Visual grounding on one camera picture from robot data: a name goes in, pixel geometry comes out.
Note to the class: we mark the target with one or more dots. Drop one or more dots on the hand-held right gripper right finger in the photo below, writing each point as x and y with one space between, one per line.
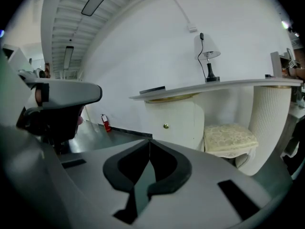
183 170

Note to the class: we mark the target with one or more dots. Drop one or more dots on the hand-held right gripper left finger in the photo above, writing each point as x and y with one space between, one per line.
112 173

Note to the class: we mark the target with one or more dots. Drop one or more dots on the white drawer with gold knob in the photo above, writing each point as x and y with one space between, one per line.
176 125

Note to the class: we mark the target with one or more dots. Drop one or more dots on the red fire extinguisher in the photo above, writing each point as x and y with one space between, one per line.
106 124

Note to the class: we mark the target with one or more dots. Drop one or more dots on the cream upholstered stool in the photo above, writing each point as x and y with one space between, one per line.
228 137

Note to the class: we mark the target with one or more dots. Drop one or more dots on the white vanity table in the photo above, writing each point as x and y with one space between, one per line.
269 118

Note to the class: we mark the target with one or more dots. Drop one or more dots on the white shade table lamp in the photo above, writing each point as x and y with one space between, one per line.
206 45

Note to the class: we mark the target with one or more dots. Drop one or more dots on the small black object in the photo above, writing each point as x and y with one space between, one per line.
268 76

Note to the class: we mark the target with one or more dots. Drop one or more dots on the white upright board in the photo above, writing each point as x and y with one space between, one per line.
276 64

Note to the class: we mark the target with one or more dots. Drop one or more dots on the white cabinet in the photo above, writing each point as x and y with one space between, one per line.
17 58

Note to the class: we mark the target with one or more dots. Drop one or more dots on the white head-worn camera headset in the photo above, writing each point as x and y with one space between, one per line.
71 93

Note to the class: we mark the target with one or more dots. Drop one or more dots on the white wall junction box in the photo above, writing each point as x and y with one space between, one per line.
192 27

